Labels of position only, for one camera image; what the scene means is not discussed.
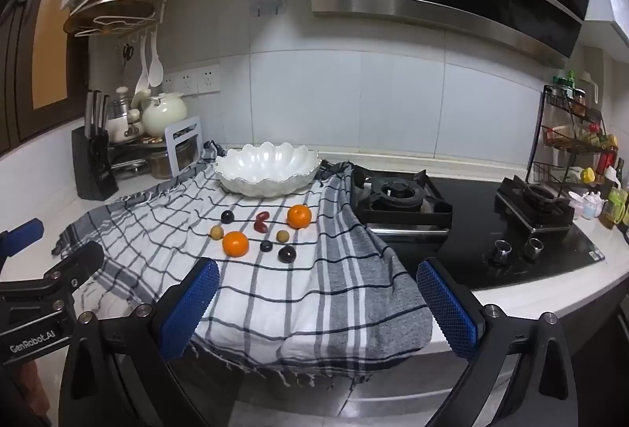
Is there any cream ceramic kettle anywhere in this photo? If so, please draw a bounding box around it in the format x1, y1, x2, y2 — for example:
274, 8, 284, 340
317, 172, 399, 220
142, 93, 188, 138

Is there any white cutout panel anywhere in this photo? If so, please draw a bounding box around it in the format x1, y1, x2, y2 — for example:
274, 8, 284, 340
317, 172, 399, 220
164, 116, 203, 179

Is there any white condiment jar set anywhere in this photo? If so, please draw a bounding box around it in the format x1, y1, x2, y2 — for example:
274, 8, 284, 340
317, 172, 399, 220
569, 191, 605, 219

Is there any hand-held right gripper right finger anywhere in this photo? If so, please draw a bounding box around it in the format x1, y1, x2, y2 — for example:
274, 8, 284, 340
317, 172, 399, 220
417, 258, 578, 427

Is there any black knife block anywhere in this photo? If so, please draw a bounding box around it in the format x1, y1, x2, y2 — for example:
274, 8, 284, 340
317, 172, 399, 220
71, 127, 119, 201

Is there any cluster of seasoning bottles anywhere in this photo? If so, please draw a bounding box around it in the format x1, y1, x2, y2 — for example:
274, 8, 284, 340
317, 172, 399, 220
543, 70, 629, 186

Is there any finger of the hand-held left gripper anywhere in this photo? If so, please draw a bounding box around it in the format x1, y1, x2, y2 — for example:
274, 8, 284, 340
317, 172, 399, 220
0, 240, 105, 311
0, 218, 45, 271

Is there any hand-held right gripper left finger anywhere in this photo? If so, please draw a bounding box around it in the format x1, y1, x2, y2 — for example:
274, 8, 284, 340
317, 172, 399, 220
59, 258, 241, 427

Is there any grey checked cloth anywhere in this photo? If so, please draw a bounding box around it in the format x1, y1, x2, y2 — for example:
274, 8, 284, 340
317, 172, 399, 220
51, 141, 434, 391

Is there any glass jar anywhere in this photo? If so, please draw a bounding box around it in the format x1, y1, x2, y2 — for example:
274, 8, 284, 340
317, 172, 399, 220
176, 141, 198, 171

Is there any white scalloped bowl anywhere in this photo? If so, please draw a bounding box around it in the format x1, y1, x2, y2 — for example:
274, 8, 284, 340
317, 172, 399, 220
213, 142, 322, 198

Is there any dark wood window frame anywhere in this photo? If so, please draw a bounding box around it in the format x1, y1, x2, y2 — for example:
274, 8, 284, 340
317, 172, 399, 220
0, 0, 89, 157

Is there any white enamel pot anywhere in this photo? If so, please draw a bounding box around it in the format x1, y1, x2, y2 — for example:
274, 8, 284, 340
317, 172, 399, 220
105, 110, 145, 143

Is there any white rice paddle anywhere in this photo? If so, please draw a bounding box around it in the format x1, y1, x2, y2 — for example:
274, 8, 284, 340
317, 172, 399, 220
149, 31, 164, 88

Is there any black wire spice rack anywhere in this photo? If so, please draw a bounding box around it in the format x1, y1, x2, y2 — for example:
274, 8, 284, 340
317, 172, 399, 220
527, 85, 617, 186

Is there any black burner grate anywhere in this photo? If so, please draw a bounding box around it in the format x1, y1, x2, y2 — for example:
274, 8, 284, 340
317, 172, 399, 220
350, 169, 453, 225
494, 175, 575, 231

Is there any orange mandarin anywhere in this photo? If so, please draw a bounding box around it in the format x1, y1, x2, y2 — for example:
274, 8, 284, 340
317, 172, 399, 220
287, 205, 313, 230
222, 231, 250, 258

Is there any white wire wall rack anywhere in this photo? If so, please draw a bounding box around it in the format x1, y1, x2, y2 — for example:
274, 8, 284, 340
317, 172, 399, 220
63, 0, 165, 39

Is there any dark metal shelf rack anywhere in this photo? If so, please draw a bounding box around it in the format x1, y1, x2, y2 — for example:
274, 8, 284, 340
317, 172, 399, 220
109, 137, 168, 177

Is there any white ladle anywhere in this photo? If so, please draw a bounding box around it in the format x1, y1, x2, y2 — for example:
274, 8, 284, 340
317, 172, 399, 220
134, 34, 151, 97

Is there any steel pot with lid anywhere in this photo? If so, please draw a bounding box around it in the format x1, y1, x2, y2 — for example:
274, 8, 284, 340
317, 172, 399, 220
109, 86, 136, 118

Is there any black glass gas stove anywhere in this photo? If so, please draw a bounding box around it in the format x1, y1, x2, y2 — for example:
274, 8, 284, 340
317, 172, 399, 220
350, 169, 606, 293

